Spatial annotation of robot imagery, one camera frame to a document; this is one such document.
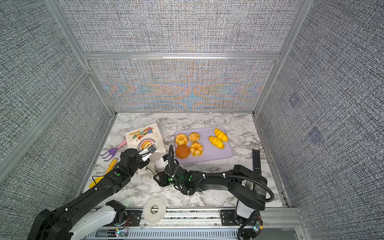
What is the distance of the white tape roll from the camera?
2.45 feet

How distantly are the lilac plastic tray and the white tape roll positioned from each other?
0.27m

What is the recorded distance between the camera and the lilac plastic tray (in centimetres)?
97
